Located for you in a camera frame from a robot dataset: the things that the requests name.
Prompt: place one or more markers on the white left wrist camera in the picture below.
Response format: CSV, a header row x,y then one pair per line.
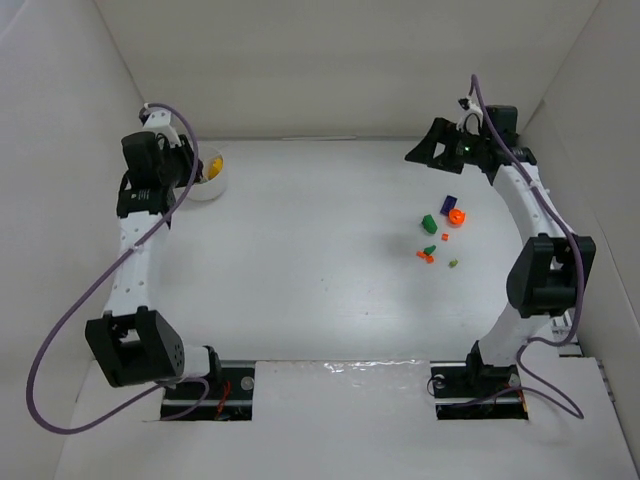
x,y
160,122

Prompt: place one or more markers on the white divided round container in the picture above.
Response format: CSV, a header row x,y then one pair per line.
x,y
214,179

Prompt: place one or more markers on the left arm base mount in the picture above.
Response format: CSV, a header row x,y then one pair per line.
x,y
230,400

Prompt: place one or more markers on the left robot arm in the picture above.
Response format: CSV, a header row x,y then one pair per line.
x,y
132,341

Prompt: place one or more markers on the orange round lego piece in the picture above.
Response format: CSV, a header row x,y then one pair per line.
x,y
456,218

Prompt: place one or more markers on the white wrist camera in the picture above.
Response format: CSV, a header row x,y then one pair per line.
x,y
471,110
160,122

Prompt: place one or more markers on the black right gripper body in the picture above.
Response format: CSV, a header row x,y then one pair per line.
x,y
451,148

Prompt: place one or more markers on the small orange lego pieces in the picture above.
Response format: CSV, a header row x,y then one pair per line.
x,y
428,258

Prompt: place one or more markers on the metal rail right side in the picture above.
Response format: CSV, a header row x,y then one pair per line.
x,y
546,285

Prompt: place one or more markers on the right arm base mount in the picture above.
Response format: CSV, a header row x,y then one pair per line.
x,y
462,395

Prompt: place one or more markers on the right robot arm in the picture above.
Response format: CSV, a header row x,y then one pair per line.
x,y
499,125

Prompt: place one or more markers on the yellow lego block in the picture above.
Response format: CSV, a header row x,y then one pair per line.
x,y
215,167

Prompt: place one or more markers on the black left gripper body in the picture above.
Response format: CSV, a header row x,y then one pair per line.
x,y
185,163

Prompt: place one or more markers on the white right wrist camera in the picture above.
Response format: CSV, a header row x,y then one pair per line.
x,y
471,110

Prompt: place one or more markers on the dark blue lego plate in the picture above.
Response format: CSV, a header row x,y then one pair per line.
x,y
448,205

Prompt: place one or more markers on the dark green lego brick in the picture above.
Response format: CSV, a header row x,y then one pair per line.
x,y
429,224

